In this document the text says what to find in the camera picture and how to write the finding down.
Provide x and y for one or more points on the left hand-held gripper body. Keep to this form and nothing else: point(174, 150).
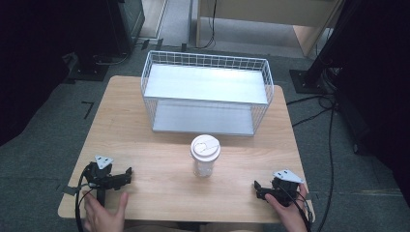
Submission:
point(100, 177)

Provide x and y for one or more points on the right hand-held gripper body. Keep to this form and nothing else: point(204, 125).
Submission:
point(285, 188)

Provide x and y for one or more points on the clear cup with white lid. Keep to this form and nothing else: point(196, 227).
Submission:
point(205, 154)

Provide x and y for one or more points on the person's right hand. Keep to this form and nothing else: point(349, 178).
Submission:
point(290, 214)

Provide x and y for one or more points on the person's left hand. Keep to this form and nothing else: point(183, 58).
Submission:
point(103, 214)

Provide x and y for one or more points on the dark curtain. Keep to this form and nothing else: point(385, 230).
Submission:
point(35, 58)
point(377, 80)

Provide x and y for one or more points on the black cabinet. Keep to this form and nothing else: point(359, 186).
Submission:
point(127, 22)

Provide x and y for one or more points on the light wooden desk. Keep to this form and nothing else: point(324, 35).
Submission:
point(274, 13)

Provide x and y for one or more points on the black stand with base plate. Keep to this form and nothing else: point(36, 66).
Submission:
point(309, 79)
point(87, 69)

